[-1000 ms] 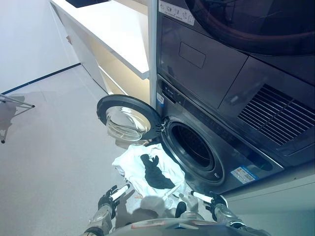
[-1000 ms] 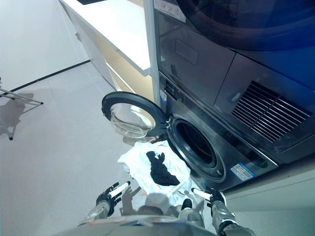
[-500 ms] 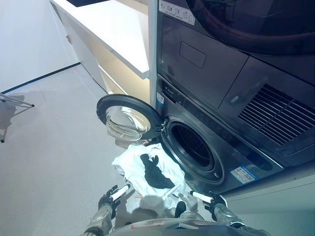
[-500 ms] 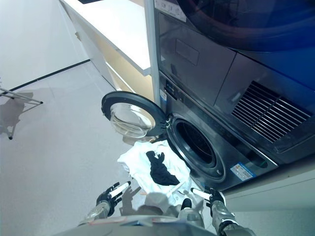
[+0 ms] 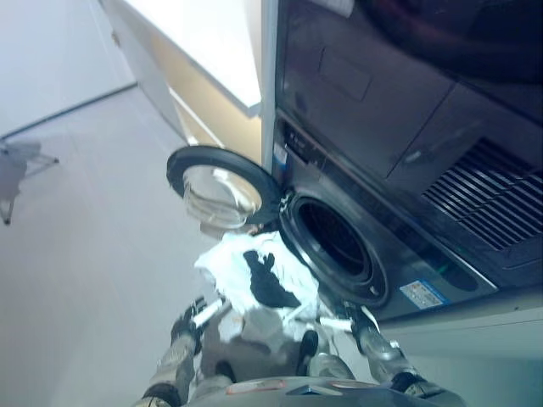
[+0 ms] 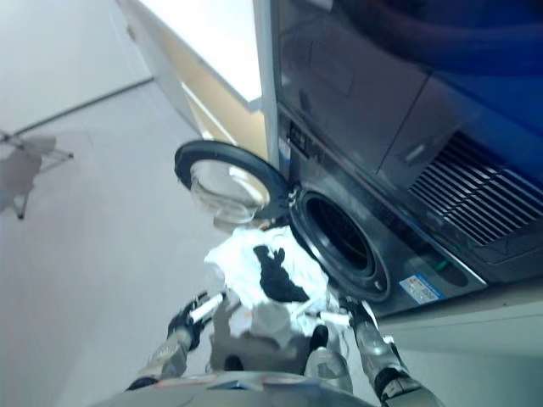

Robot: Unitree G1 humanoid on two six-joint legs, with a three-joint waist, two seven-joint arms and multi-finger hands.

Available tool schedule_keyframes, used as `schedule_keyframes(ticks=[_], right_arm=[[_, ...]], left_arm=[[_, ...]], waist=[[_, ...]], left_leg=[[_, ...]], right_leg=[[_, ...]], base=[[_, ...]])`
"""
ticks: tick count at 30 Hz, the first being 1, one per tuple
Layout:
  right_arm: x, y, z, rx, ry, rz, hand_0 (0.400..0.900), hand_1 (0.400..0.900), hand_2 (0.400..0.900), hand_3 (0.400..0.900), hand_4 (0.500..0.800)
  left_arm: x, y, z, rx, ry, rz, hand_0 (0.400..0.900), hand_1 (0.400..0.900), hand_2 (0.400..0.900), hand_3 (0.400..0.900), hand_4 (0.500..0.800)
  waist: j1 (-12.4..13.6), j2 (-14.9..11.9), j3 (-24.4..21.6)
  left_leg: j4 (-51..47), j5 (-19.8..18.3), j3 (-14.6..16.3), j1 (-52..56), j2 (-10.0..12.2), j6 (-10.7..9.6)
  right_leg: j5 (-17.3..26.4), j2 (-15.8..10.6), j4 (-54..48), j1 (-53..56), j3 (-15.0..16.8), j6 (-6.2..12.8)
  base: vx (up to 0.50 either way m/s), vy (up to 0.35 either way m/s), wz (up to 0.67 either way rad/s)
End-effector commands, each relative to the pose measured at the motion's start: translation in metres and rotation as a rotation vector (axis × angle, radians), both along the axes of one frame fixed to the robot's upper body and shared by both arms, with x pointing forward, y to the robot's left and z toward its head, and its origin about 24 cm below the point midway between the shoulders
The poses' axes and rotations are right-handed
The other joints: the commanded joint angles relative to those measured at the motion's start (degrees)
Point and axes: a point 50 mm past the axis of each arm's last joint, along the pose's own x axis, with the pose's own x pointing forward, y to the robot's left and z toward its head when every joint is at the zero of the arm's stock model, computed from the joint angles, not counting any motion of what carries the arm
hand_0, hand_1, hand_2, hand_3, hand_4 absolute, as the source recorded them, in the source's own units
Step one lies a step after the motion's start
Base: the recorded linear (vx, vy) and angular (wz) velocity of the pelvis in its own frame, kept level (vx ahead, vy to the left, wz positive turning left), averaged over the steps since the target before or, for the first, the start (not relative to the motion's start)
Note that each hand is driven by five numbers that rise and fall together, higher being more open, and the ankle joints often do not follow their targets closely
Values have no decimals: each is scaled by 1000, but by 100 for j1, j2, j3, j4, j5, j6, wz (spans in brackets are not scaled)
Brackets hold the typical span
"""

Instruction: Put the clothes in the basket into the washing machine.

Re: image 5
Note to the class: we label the blue energy label sticker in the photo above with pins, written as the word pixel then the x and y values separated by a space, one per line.
pixel 280 159

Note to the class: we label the dark grey washing machine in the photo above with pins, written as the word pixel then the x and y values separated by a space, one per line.
pixel 407 254

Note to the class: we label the white warning sticker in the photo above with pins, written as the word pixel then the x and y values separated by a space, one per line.
pixel 421 295

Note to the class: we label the white and wood cabinet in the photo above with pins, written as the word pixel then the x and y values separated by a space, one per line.
pixel 199 76

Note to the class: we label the grey folding drying rack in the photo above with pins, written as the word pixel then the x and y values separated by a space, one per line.
pixel 17 165

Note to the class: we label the dark grey dryer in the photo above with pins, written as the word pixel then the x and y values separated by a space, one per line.
pixel 382 76

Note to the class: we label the silver right robot leg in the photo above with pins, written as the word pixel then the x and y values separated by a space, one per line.
pixel 326 364

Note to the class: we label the grey robot torso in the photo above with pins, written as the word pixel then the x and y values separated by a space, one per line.
pixel 322 392

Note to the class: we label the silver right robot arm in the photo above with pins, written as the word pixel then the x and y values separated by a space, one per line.
pixel 388 352

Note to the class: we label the black garment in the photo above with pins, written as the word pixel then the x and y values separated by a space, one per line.
pixel 267 284

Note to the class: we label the white cabinet side panel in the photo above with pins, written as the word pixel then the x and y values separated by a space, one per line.
pixel 268 85

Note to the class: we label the white cloth with black print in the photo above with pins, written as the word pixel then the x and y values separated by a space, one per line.
pixel 259 322

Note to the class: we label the white garment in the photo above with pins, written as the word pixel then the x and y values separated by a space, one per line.
pixel 229 265

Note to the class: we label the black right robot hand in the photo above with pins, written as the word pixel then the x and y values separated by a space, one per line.
pixel 355 319

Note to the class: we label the silver left robot leg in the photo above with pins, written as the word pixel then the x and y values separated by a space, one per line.
pixel 212 386

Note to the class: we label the silver robot leg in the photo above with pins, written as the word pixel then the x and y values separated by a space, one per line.
pixel 326 364
pixel 212 386

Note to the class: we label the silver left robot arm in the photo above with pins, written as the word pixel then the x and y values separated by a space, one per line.
pixel 178 364

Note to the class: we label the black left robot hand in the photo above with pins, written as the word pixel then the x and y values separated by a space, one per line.
pixel 188 324

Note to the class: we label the dark round dryer door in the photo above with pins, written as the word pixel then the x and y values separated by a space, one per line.
pixel 445 34

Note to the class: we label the round glass washing machine door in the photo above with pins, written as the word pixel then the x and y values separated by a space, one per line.
pixel 212 186

